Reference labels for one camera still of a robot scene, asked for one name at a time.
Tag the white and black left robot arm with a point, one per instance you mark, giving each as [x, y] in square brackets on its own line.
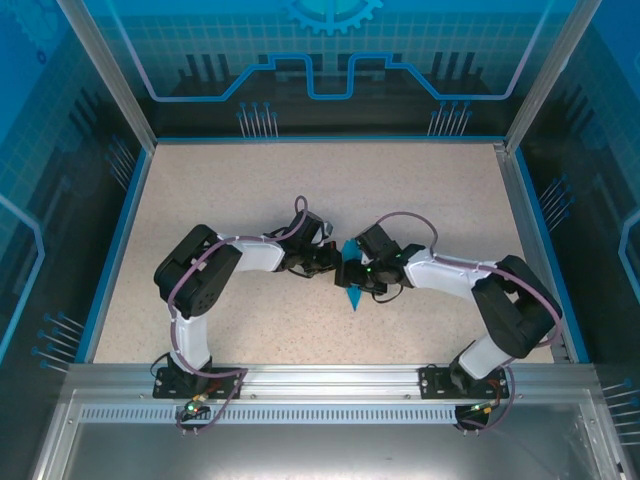
[195, 280]

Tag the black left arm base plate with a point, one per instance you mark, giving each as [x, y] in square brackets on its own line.
[165, 385]

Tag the blue cloth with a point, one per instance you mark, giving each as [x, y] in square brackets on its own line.
[355, 297]

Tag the blue edge strip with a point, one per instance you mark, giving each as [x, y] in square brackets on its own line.
[534, 200]
[118, 250]

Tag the aluminium side rail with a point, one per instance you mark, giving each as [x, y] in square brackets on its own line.
[519, 200]

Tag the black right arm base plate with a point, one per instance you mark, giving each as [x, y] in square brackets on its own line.
[431, 382]

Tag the aluminium mounting rail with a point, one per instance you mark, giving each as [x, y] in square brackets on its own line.
[330, 382]

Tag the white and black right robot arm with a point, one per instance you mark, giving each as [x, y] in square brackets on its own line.
[515, 310]

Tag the aluminium frame post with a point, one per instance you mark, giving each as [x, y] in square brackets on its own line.
[550, 75]
[111, 75]

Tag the grey metal sheet panel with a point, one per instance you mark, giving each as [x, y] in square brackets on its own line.
[320, 450]

